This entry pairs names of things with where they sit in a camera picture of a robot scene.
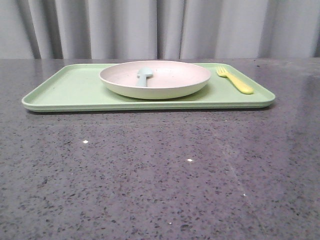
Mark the cream round plastic plate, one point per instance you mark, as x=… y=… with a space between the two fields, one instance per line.
x=170 y=79

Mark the yellow plastic fork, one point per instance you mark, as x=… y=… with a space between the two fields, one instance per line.
x=238 y=84

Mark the light blue plastic spoon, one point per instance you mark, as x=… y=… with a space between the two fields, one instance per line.
x=142 y=75

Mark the light green plastic tray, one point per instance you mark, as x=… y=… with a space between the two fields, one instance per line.
x=79 y=88

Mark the grey pleated curtain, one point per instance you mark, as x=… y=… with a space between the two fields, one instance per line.
x=159 y=29

